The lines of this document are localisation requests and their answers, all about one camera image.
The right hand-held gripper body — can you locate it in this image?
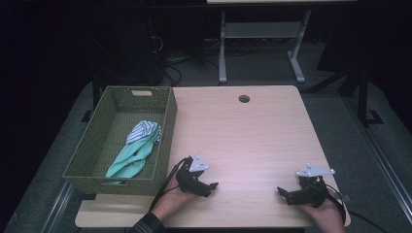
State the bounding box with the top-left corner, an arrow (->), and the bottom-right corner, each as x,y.
288,163 -> 336,209

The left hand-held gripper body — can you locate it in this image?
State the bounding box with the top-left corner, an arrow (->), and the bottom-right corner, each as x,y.
175,152 -> 214,199

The mint green pet shirt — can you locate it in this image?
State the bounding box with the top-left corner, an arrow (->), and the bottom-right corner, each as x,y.
105,119 -> 162,180

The green woven basket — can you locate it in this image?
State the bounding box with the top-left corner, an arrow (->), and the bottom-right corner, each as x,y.
62,84 -> 179,197

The person's left hand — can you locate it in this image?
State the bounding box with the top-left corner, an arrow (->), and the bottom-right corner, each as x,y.
150,176 -> 196,221

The person's right hand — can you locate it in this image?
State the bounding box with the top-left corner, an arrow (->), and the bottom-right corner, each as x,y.
299,188 -> 346,233

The black metal stand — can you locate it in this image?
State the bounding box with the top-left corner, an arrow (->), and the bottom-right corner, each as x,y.
356,64 -> 385,128

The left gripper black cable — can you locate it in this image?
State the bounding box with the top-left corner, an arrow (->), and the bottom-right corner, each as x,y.
149,156 -> 193,212

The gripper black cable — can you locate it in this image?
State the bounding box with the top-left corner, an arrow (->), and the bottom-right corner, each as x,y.
324,183 -> 390,233
149,156 -> 193,212

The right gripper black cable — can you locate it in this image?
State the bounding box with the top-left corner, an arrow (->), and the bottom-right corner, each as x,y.
324,183 -> 390,233

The metal floor rail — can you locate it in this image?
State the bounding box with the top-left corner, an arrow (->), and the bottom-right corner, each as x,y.
343,96 -> 412,225
40,181 -> 76,233

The tangle of floor cables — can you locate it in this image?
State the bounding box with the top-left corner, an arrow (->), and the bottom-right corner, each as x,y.
147,18 -> 184,87

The grey metal table frame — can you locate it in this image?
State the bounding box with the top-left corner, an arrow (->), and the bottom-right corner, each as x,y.
218,9 -> 312,85

